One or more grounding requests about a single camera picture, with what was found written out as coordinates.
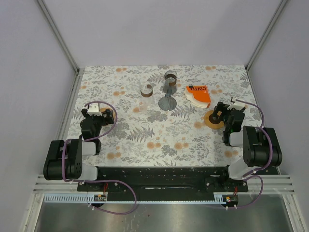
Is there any orange coffee filter pack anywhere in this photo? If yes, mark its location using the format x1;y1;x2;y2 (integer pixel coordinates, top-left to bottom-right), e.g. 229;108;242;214
184;85;211;108

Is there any grey glass carafe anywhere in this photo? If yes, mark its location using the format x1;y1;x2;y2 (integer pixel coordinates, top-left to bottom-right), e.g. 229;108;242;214
163;70;177;95

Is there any clear glass carafe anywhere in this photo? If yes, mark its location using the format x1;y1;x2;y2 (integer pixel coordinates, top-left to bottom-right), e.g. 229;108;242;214
140;83;153;98

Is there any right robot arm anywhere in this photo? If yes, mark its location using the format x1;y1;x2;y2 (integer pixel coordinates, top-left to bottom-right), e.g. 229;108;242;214
208;98;282;191

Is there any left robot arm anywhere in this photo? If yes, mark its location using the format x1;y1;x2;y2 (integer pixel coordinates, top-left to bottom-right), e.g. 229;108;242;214
43;109;116;191

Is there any clear glass dripper cone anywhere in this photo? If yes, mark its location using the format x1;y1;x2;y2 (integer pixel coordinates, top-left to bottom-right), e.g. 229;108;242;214
139;97;155;114

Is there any floral tablecloth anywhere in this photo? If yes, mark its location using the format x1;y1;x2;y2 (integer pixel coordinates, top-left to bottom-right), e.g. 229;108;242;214
68;65;261;167

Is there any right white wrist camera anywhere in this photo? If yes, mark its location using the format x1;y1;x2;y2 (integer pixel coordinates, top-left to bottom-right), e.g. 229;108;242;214
228;97;245;110

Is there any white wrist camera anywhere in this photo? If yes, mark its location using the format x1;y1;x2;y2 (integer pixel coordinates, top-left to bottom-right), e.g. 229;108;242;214
84;103;101;116
228;97;245;110

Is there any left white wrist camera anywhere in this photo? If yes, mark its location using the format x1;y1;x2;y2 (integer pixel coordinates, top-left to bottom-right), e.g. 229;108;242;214
84;103;101;116

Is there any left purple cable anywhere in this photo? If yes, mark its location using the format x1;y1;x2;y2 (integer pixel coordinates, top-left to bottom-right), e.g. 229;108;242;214
61;101;138;215

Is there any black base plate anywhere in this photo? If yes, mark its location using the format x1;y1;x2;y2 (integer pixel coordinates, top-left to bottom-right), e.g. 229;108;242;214
82;167;242;200

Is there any aluminium front rail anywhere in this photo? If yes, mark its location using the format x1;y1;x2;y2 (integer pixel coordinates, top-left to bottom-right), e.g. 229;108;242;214
34;175;295;195

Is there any white slotted cable duct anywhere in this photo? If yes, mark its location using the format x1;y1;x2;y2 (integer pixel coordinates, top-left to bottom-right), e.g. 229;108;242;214
44;193;226;204

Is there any left aluminium frame post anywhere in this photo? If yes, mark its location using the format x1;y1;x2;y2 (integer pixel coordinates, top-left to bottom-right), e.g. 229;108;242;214
36;0;80;73

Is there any aluminium frame post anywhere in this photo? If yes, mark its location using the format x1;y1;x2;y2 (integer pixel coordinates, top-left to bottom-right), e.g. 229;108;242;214
36;0;80;73
245;0;290;72

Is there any right aluminium frame post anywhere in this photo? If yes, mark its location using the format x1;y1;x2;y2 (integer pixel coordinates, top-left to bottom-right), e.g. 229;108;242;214
245;0;290;72

